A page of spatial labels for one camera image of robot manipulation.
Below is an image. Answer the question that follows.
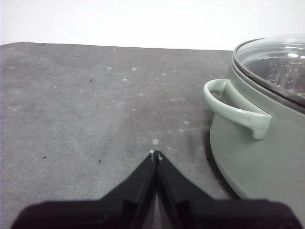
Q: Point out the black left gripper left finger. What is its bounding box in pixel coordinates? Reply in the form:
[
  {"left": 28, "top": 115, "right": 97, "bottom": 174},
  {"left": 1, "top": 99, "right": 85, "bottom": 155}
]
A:
[{"left": 10, "top": 150, "right": 158, "bottom": 229}]

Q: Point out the pale green electric steamer pot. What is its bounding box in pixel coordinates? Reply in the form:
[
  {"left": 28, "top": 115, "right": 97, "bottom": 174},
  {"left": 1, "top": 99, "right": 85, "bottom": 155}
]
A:
[{"left": 203, "top": 47, "right": 305, "bottom": 203}]

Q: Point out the glass lid with round knob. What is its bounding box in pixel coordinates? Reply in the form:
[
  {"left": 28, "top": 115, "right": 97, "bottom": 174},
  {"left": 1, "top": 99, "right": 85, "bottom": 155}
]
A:
[{"left": 233, "top": 34, "right": 305, "bottom": 107}]

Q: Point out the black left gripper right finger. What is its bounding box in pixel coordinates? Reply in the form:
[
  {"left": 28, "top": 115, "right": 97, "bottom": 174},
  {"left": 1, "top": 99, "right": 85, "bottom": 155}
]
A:
[{"left": 156, "top": 150, "right": 302, "bottom": 229}]

